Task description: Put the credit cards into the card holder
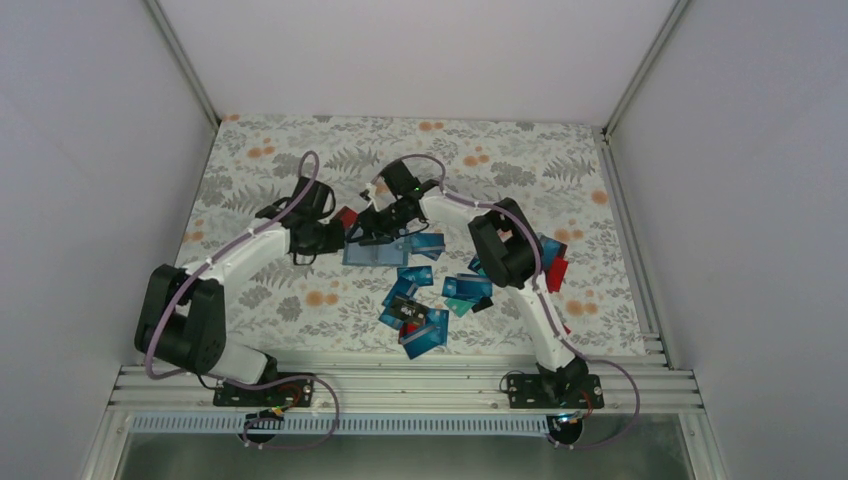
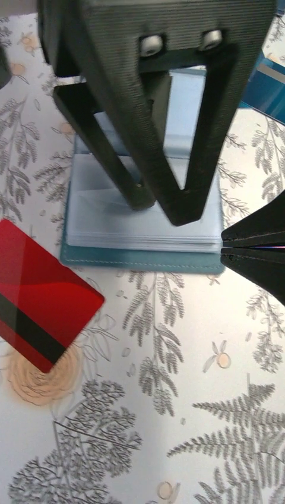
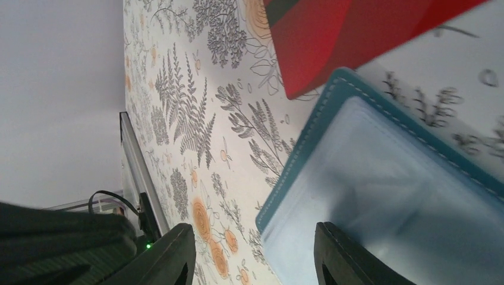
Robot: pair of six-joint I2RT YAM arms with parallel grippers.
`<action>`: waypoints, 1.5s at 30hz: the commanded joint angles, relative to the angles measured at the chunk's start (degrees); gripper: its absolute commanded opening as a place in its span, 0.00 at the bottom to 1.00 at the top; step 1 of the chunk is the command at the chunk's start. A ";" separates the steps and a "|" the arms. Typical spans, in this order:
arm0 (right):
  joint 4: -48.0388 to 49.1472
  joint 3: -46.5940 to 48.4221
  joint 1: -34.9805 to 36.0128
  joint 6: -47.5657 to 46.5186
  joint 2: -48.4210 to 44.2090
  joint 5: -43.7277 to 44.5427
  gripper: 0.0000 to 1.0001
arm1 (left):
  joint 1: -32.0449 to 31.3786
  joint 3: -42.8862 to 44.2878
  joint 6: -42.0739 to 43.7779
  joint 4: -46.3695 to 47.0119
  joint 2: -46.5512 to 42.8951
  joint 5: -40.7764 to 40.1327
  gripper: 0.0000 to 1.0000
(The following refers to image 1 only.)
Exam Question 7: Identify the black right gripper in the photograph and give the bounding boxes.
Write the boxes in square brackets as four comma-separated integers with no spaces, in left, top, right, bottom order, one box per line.
[346,198,413,247]

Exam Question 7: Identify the teal leather card holder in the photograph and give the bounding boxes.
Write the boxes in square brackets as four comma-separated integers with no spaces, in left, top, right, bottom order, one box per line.
[342,238,409,267]

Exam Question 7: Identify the black visa card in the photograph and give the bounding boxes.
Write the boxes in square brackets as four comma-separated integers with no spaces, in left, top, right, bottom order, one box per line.
[388,296,430,327]

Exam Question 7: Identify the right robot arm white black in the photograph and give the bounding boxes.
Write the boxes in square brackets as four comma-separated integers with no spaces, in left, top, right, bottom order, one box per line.
[352,154,589,407]

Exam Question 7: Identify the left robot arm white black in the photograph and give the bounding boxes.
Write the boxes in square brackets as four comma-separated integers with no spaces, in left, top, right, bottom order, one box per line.
[134,177,345,405]

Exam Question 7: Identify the red card upper left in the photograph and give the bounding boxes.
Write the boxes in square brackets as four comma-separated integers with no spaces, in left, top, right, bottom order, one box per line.
[332,206,358,230]

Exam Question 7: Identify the blue card stack upper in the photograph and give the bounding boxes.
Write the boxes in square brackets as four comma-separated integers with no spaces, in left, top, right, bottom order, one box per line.
[409,232,446,260]

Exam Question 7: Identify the blue card middle right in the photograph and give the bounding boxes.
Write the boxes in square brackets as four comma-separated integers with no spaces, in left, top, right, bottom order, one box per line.
[442,274,493,303]

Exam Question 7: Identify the teal card centre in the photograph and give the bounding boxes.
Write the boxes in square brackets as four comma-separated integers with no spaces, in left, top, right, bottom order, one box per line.
[444,298,475,318]

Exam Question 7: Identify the small black card piece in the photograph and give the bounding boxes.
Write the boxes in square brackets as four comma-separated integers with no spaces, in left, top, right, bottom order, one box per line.
[472,297,493,313]

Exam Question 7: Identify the blue card far right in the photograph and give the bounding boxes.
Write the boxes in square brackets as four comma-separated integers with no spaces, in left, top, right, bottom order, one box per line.
[539,235,567,267]

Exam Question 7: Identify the red card far right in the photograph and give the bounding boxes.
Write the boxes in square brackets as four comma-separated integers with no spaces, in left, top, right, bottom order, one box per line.
[545,257,569,293]

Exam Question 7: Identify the floral patterned table mat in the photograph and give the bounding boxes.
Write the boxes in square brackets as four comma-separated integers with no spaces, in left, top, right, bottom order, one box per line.
[177,114,647,356]

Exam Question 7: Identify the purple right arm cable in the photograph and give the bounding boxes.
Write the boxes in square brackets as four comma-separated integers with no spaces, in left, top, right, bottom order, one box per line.
[370,153,643,452]

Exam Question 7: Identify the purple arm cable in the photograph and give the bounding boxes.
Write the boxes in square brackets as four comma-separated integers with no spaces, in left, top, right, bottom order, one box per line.
[370,153,643,452]
[144,150,342,453]

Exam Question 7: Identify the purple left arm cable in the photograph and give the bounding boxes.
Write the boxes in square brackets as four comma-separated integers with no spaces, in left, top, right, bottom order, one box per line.
[144,150,342,453]

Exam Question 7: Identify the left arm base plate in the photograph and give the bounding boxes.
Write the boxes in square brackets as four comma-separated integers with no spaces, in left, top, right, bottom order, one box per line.
[212,372,315,409]

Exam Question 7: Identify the grey cable duct front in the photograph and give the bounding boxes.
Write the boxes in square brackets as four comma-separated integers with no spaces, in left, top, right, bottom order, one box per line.
[128,412,549,437]

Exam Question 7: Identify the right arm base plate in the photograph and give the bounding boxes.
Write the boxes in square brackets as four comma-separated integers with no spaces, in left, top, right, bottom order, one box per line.
[499,371,605,410]

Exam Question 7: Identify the aluminium frame post left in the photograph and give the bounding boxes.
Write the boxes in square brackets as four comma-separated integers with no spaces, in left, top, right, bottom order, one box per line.
[142,0,221,131]

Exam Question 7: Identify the aluminium frame post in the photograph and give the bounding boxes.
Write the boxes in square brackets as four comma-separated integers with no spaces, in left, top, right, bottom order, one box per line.
[602,0,691,140]
[142,0,221,131]

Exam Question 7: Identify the aluminium rail base front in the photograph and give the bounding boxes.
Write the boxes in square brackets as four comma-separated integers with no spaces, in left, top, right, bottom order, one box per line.
[108,352,703,414]

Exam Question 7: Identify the aluminium frame post right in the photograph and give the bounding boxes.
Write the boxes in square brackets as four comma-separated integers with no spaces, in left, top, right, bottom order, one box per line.
[602,0,691,140]

